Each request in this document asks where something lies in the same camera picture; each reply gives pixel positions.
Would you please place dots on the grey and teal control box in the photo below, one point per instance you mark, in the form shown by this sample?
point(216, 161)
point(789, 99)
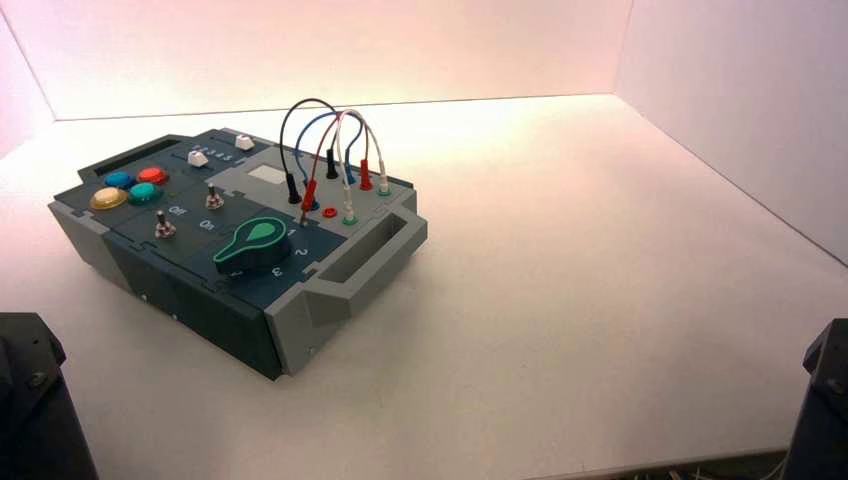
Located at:
point(199, 291)

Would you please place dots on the red banana socket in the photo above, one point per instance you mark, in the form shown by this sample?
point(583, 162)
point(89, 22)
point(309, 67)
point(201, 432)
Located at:
point(328, 212)

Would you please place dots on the green rotary selector knob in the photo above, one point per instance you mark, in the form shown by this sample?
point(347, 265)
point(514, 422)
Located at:
point(255, 246)

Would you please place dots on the white rectangular display window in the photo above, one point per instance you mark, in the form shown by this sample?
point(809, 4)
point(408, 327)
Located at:
point(266, 174)

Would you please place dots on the white slider knob blue triangle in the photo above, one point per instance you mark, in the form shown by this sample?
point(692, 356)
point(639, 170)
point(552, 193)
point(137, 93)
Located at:
point(244, 142)
point(197, 158)

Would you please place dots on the red round push button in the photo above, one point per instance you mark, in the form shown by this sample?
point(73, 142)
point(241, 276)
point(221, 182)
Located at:
point(152, 175)

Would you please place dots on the green round push button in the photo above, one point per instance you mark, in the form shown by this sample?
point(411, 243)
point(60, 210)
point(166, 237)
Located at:
point(144, 193)

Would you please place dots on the blue round push button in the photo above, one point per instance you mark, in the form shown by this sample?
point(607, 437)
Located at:
point(120, 179)

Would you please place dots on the yellow round push button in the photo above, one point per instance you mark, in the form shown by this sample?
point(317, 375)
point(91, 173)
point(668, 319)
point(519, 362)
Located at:
point(108, 198)

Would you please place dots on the silver metal toggle switch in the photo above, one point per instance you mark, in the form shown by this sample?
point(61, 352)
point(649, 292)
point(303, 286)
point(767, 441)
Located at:
point(213, 197)
point(164, 226)

